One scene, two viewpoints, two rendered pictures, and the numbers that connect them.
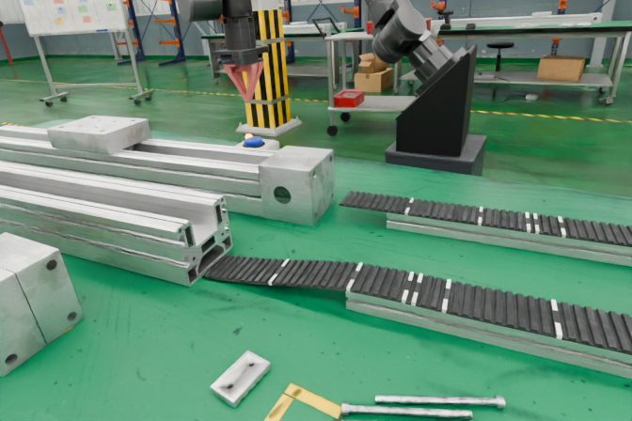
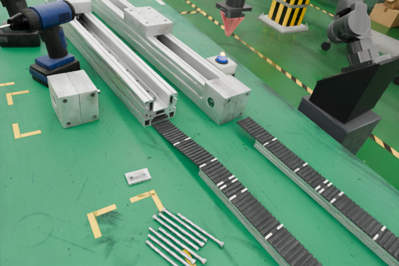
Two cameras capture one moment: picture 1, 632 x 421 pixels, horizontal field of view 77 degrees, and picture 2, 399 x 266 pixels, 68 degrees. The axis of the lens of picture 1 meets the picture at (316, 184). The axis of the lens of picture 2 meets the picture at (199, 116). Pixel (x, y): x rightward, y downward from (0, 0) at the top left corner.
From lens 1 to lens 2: 0.28 m
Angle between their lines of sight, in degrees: 22
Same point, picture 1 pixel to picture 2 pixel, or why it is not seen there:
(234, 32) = not seen: outside the picture
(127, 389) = (99, 157)
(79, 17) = not seen: outside the picture
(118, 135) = (153, 28)
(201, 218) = (163, 98)
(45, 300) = (86, 107)
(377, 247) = (238, 154)
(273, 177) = (209, 91)
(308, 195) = (221, 110)
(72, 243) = (109, 81)
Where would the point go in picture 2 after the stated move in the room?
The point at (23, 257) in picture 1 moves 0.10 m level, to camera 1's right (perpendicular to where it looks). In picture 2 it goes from (84, 86) to (116, 102)
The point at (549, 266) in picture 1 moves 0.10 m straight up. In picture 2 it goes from (313, 212) to (333, 183)
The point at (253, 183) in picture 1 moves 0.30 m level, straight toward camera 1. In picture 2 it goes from (200, 89) to (157, 158)
